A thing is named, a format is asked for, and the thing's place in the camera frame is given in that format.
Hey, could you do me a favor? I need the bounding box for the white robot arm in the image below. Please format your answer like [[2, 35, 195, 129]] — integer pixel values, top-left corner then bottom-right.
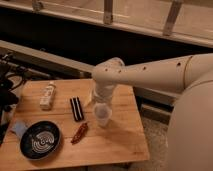
[[90, 53, 213, 171]]

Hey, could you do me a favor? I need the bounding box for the black equipment with cables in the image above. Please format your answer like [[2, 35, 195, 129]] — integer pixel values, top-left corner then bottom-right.
[[0, 52, 27, 145]]

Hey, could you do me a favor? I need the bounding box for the wooden table board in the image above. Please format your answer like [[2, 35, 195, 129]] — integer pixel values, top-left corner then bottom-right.
[[0, 79, 149, 171]]

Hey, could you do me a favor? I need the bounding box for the blue grey cloth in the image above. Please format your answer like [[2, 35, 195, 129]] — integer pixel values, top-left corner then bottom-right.
[[11, 121, 27, 139]]

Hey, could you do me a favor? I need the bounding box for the black striped rectangular block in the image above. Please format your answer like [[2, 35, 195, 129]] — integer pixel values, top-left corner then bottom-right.
[[70, 97, 84, 122]]

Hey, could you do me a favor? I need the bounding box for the black patterned bowl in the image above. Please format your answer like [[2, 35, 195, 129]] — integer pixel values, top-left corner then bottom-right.
[[20, 121, 61, 160]]

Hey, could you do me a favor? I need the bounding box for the red chili pepper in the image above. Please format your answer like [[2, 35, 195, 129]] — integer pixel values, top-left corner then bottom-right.
[[71, 123, 88, 144]]

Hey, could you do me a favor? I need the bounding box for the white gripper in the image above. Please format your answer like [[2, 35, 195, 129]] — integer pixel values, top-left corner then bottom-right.
[[84, 83, 116, 107]]

